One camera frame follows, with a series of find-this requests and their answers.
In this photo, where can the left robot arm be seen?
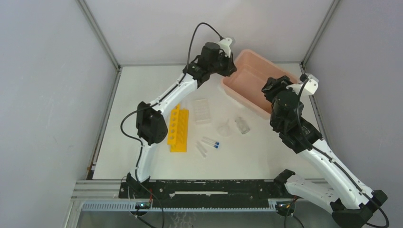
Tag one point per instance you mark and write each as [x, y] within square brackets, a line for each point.
[151, 119]

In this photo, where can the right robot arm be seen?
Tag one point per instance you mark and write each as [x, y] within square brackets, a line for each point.
[350, 202]

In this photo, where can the pink plastic storage bin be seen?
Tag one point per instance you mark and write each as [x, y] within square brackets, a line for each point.
[245, 85]

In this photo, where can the clear well plate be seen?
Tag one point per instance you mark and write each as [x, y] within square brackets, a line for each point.
[202, 114]

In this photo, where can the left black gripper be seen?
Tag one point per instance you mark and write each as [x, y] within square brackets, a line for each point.
[230, 67]

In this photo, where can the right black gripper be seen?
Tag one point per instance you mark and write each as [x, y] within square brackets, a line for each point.
[280, 83]

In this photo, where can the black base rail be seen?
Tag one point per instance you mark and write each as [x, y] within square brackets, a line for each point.
[205, 194]

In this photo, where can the blue capped tube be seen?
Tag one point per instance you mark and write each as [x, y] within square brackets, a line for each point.
[211, 140]
[212, 144]

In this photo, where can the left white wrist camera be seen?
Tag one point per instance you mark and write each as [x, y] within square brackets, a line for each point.
[225, 44]

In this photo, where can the clear tube right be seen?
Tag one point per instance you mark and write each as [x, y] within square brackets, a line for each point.
[201, 147]

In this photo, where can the small clear glass bottle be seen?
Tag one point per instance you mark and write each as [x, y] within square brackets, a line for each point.
[242, 125]

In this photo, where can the blue capped tube upper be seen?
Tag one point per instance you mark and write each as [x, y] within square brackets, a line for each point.
[211, 140]

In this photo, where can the yellow test tube rack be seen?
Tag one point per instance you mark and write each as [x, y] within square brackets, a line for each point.
[178, 129]

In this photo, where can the blue capped tube lower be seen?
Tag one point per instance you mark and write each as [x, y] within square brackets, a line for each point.
[212, 144]

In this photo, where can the clear tube left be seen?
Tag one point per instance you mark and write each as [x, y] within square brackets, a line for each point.
[202, 154]

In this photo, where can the clear tube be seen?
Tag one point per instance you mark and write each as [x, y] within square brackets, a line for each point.
[202, 154]
[201, 147]

